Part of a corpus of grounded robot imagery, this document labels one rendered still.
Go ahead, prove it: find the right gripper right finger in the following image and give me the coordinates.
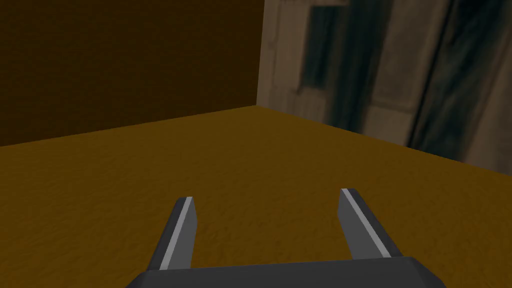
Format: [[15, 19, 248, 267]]
[[337, 187, 405, 261]]

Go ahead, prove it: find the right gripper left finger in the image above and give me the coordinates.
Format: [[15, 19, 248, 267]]
[[146, 195, 199, 272]]

